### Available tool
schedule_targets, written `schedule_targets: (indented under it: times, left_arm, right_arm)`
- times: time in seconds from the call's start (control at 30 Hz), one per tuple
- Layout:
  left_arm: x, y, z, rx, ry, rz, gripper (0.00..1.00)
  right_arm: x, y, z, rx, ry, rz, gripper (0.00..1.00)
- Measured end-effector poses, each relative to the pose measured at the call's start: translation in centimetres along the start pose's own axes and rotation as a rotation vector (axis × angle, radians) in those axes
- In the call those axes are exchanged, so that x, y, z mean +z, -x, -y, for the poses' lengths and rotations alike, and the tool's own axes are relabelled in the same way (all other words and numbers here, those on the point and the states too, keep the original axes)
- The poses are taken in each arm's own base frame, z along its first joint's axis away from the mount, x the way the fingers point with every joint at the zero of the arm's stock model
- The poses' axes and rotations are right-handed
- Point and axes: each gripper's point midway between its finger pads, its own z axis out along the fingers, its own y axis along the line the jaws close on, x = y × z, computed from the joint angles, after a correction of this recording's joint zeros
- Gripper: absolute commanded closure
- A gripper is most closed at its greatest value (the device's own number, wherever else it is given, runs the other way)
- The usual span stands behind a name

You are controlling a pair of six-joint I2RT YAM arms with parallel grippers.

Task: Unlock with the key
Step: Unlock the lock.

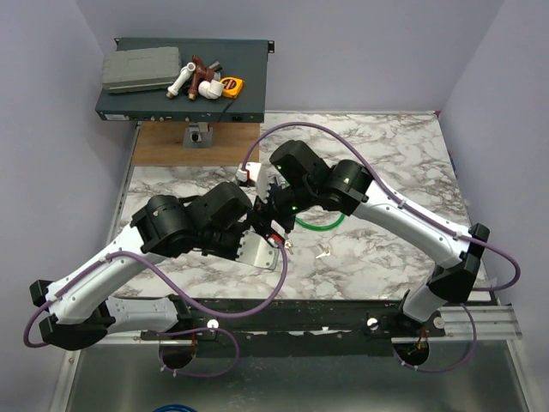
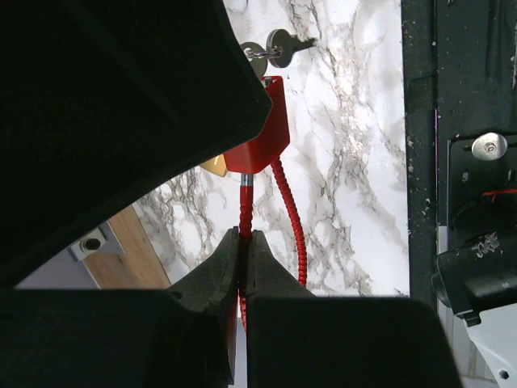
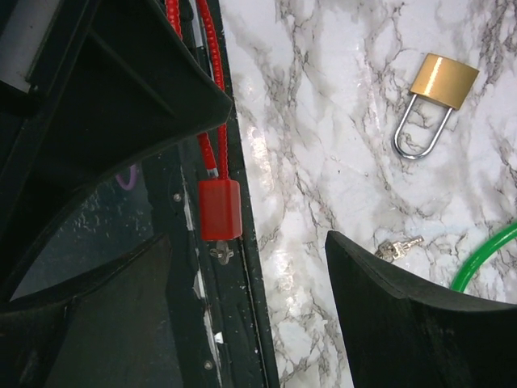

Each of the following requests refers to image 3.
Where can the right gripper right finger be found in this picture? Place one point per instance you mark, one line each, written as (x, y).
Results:
(401, 330)

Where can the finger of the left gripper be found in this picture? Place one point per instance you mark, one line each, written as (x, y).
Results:
(112, 84)

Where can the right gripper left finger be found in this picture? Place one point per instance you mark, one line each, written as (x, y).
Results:
(109, 327)

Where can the green cable lock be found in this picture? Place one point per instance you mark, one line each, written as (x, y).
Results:
(482, 254)

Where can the red cable lock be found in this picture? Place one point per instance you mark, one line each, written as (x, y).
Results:
(219, 196)

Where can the brass padlock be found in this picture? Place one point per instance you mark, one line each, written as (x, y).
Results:
(441, 81)

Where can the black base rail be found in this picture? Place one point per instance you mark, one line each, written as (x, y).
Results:
(218, 310)

